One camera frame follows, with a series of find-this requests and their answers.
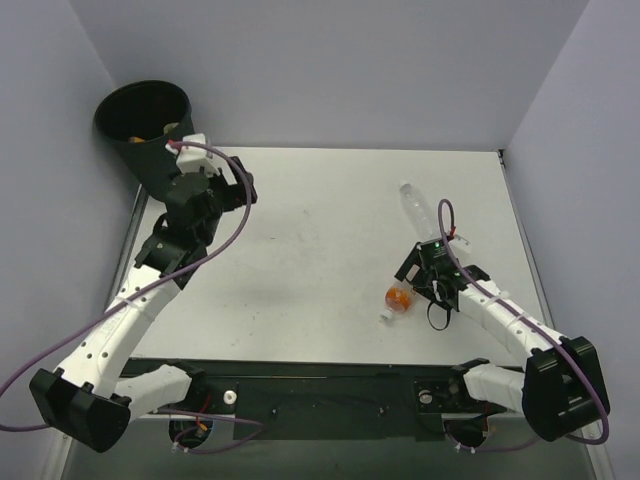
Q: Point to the orange label clear bottle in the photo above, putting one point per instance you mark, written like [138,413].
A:
[398,300]

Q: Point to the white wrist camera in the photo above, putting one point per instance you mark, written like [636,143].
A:
[195,159]
[460,247]

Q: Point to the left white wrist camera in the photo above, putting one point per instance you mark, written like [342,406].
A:
[195,159]

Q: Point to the clear water bottle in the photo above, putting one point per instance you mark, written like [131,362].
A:
[418,211]

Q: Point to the yellow bottle with blue cap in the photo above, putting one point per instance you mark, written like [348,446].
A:
[169,127]

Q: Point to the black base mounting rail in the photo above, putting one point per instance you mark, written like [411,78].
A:
[329,401]

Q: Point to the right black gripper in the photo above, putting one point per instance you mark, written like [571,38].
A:
[413,263]

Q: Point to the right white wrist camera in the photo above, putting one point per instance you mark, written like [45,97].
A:
[460,247]

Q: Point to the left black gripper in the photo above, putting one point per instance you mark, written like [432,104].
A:
[234,187]

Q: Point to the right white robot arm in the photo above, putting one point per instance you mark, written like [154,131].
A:
[559,387]

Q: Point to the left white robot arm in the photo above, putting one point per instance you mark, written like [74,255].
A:
[85,397]

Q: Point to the black plastic trash bin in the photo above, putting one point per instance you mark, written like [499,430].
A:
[142,109]

